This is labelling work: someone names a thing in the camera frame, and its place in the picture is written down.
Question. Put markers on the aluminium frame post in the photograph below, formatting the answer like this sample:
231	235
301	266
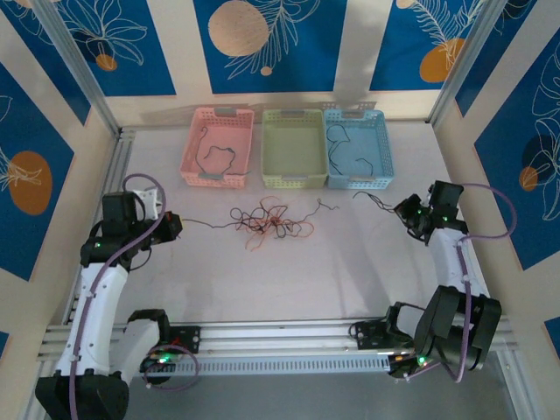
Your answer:
78	65
464	65
520	394

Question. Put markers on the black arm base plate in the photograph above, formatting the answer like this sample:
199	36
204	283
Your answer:
369	337
188	339

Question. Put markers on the blue floral wall poster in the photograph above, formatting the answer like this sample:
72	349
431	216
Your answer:
394	44
3	345
525	197
48	52
131	52
516	44
553	332
26	131
306	44

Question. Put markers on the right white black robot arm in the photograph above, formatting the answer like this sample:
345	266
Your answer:
446	258

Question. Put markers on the blue plastic basket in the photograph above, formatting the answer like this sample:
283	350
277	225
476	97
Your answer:
359	140

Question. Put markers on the green plastic basket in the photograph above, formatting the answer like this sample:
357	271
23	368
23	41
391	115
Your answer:
293	149

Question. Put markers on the pink plastic basket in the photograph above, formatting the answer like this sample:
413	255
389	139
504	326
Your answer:
227	131

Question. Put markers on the circuit board with green light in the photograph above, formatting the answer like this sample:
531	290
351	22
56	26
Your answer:
159	361
411	365

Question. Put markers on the aluminium frame beam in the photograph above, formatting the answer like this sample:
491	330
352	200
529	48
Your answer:
284	334

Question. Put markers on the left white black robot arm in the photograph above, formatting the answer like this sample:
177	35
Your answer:
96	306

